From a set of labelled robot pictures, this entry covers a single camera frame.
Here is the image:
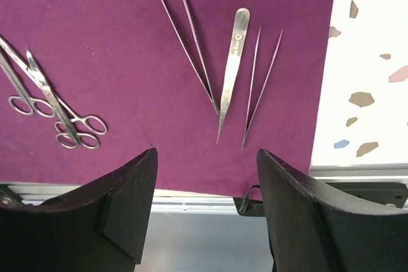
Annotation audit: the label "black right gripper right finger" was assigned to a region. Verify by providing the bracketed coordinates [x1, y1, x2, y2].
[256, 149, 407, 271]

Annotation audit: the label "broad steel forceps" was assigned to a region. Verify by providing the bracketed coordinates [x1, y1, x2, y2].
[217, 8, 251, 141]

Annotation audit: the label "steel surgical scissors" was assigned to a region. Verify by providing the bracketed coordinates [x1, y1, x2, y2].
[1, 36, 108, 135]

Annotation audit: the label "steel ring-handled clamp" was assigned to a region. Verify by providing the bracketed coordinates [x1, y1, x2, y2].
[26, 48, 100, 150]

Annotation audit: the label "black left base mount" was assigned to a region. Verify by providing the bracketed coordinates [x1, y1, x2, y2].
[0, 184, 23, 207]

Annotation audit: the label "purple cloth wrap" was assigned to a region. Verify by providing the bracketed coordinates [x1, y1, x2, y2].
[1, 0, 333, 196]

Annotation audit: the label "aluminium frame rail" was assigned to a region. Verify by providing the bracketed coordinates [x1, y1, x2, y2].
[1, 164, 407, 215]

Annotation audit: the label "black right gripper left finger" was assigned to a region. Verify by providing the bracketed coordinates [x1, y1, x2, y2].
[1, 148, 158, 271]

